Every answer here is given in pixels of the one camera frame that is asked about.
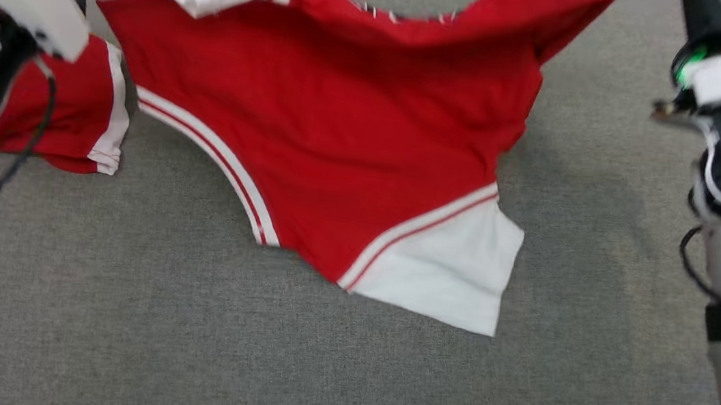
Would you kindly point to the red and white shirt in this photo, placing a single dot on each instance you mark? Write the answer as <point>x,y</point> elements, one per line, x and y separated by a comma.
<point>342,124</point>

